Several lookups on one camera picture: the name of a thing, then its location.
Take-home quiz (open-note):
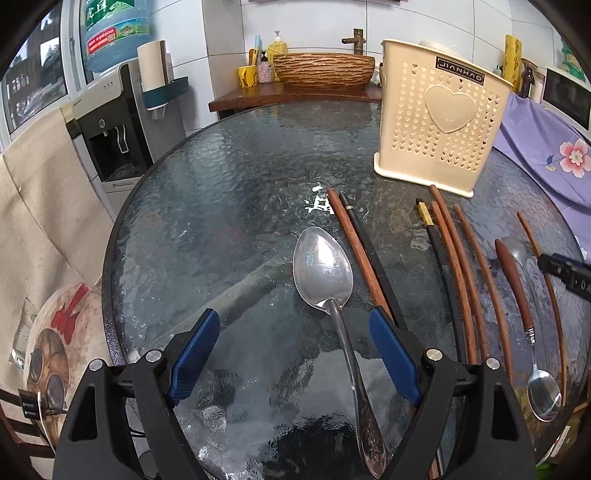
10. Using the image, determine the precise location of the wooden handled small spoon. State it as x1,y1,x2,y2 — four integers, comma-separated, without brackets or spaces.
495,239,562,423

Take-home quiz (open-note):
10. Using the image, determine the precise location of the wooden counter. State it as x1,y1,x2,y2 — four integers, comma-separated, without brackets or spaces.
208,83,383,112

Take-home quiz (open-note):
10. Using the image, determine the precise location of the dog print cushion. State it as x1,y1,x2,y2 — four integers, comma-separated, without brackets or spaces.
24,283,112,446

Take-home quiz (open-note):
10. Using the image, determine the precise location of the yellow soap bottle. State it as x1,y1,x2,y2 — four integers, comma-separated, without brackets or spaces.
266,30,288,64

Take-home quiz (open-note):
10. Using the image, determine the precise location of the beige cloth cover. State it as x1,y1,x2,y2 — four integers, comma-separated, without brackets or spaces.
1,109,113,390

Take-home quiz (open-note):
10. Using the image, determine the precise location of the woven brown basin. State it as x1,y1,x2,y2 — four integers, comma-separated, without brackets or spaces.
273,53,376,90

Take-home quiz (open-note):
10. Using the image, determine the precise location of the yellow mug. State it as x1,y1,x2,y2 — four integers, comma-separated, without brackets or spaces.
236,65,259,89

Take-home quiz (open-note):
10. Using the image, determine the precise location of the cream perforated utensil holder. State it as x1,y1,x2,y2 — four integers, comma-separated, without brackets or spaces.
374,39,512,198

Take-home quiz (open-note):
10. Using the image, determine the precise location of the white microwave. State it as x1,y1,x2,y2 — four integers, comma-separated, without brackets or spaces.
541,67,590,137

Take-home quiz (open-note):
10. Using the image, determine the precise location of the black chopstick plain tip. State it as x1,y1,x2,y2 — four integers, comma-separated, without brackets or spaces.
339,192,408,330

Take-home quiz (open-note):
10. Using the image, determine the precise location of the purple floral cloth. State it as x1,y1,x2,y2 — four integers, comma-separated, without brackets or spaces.
494,93,591,262

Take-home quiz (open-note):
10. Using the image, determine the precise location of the brass faucet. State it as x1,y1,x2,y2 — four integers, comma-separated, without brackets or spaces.
341,28,366,55

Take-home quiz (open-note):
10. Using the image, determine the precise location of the paper cup dispenser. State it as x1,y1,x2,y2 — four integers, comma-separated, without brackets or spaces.
137,40,189,120

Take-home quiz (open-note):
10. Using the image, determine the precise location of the black chopstick gold band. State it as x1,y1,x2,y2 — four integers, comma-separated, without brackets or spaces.
416,198,467,362

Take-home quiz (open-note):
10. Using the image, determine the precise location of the white black water dispenser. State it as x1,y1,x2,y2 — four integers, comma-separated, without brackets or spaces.
64,59,185,219

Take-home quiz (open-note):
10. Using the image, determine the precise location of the large steel spoon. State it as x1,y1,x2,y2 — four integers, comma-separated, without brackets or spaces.
293,226,388,479

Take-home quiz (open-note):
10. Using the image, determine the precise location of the yellow roll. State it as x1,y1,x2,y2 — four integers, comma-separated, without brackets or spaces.
502,34,522,93

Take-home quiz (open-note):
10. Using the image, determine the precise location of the blue water jug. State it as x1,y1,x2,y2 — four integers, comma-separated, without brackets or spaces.
81,0,152,74

